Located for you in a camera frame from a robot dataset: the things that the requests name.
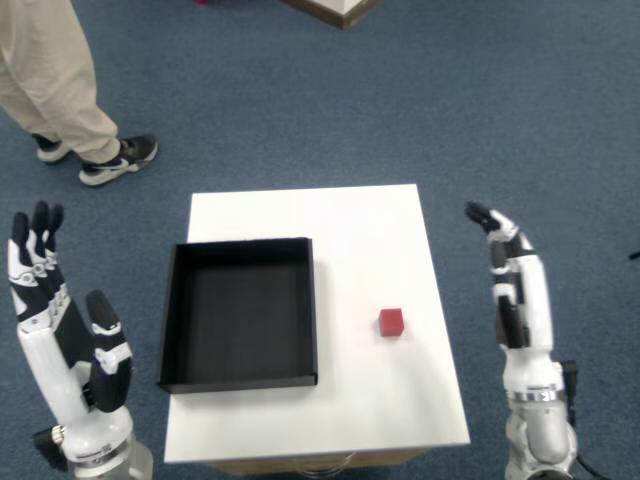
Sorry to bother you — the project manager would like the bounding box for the red cube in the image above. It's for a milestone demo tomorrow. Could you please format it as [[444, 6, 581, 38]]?
[[378, 307, 405, 339]]

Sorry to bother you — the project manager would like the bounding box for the white square table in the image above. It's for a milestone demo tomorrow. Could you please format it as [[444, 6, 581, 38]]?
[[163, 183, 471, 475]]

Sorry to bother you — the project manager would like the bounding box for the black left wrist plug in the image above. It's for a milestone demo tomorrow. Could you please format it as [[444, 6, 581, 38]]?
[[32, 424, 69, 474]]

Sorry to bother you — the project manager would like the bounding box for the black white sneaker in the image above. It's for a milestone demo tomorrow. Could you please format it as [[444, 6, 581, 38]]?
[[78, 134, 160, 188], [32, 133, 71, 164]]

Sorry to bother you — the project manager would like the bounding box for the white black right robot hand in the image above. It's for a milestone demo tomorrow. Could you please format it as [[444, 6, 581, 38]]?
[[464, 201, 567, 400]]

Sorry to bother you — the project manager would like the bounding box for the person in beige trousers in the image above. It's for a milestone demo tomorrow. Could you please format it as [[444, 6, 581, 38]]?
[[0, 0, 121, 165]]

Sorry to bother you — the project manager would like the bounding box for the white furniture with wooden base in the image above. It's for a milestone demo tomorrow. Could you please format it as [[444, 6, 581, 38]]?
[[279, 0, 374, 30]]

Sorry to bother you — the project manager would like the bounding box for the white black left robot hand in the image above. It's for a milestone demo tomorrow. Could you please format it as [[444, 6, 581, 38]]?
[[7, 201, 137, 464]]

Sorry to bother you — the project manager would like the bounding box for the black open box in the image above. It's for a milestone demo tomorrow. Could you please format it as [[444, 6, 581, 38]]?
[[156, 237, 320, 395]]

